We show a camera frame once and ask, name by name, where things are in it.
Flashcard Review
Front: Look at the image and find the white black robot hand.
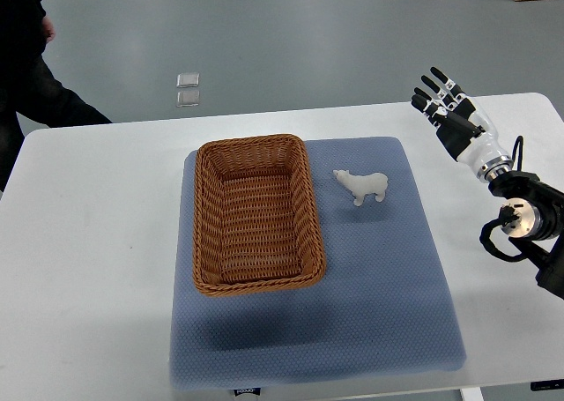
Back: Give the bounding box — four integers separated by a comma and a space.
412, 67, 514, 182

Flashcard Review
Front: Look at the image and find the white bear figurine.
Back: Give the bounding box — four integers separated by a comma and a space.
333, 170, 389, 207

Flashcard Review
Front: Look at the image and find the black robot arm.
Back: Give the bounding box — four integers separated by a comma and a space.
479, 136, 563, 298

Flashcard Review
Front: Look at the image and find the brown wicker basket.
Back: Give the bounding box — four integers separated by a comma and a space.
192, 134, 326, 297

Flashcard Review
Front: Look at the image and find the blue textured mat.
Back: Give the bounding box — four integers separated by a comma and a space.
169, 137, 466, 391

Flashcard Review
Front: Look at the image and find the black table control panel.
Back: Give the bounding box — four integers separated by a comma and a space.
530, 379, 564, 391

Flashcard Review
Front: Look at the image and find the lower floor metal plate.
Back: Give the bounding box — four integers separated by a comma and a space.
176, 89, 200, 108

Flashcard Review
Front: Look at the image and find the floor metal plate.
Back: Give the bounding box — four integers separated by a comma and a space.
176, 72, 200, 88
176, 89, 200, 108

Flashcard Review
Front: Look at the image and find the upper floor metal plate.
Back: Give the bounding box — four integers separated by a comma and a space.
176, 72, 200, 88

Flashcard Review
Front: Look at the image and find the label tag on mat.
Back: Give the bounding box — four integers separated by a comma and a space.
233, 387, 261, 397

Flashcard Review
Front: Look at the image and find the person in black clothes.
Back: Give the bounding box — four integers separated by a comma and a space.
1, 0, 110, 189

